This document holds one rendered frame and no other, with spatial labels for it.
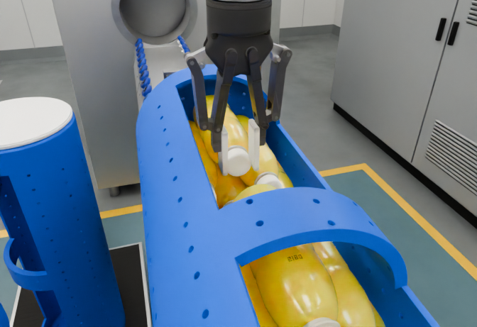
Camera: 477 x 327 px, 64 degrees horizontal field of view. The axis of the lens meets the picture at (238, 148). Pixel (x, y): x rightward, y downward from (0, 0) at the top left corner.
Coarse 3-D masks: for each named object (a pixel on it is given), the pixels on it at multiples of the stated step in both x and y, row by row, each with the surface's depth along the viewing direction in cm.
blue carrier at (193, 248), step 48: (192, 96) 74; (240, 96) 77; (144, 144) 61; (192, 144) 49; (288, 144) 71; (144, 192) 54; (192, 192) 42; (288, 192) 38; (192, 240) 37; (240, 240) 34; (288, 240) 34; (336, 240) 35; (384, 240) 37; (192, 288) 33; (240, 288) 30; (384, 288) 46
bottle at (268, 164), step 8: (240, 120) 72; (264, 152) 62; (272, 152) 64; (264, 160) 61; (272, 160) 62; (264, 168) 60; (272, 168) 61; (240, 176) 63; (248, 176) 61; (256, 176) 60; (248, 184) 62
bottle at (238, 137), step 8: (208, 96) 69; (208, 104) 66; (208, 112) 64; (232, 112) 65; (224, 120) 60; (232, 120) 60; (232, 128) 58; (240, 128) 59; (208, 136) 59; (232, 136) 57; (240, 136) 57; (208, 144) 58; (232, 144) 56; (240, 144) 56; (208, 152) 59; (216, 160) 58
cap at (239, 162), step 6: (234, 150) 54; (240, 150) 54; (228, 156) 54; (234, 156) 54; (240, 156) 54; (246, 156) 54; (228, 162) 54; (234, 162) 54; (240, 162) 54; (246, 162) 55; (228, 168) 54; (234, 168) 55; (240, 168) 55; (246, 168) 55; (234, 174) 55; (240, 174) 55
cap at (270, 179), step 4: (264, 176) 59; (268, 176) 59; (272, 176) 59; (260, 180) 59; (264, 180) 58; (268, 180) 58; (272, 180) 58; (276, 180) 58; (272, 184) 58; (276, 184) 58; (280, 184) 59; (280, 188) 59
